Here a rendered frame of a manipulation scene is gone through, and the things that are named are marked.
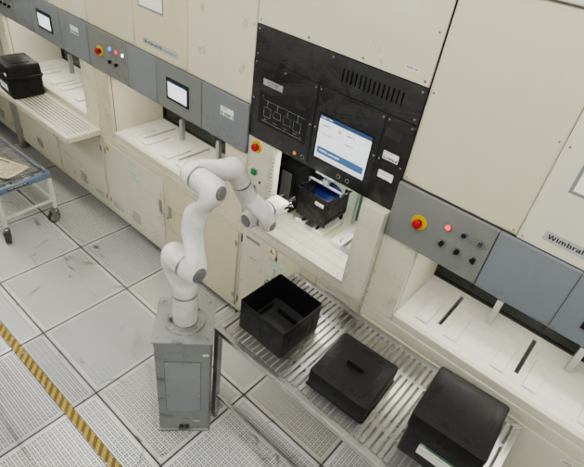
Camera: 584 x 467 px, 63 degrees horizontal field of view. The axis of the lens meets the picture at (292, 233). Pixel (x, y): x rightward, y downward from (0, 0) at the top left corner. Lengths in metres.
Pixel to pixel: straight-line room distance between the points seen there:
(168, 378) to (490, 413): 1.46
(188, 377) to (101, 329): 1.06
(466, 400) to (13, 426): 2.30
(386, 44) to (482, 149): 0.53
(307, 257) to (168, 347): 0.86
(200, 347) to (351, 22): 1.54
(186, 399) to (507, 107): 2.00
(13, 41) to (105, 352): 2.86
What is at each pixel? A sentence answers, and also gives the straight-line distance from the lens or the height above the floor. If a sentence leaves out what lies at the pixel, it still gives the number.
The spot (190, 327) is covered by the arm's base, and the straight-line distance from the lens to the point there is 2.33.
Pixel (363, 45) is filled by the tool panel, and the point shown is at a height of 2.02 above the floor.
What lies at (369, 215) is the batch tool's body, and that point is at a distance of 2.14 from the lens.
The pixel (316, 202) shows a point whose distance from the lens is 2.65.
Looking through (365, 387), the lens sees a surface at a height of 0.86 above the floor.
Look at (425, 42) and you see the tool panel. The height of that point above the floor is 2.10.
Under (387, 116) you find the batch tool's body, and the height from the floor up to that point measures 1.79.
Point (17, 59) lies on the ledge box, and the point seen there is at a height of 1.06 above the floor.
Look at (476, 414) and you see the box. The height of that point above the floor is 1.01.
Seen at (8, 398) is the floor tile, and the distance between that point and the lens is 3.22.
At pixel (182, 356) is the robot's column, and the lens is 2.37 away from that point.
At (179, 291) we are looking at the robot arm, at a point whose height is 1.00.
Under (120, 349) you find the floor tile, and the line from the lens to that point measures 3.27.
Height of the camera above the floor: 2.54
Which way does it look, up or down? 38 degrees down
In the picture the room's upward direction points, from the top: 9 degrees clockwise
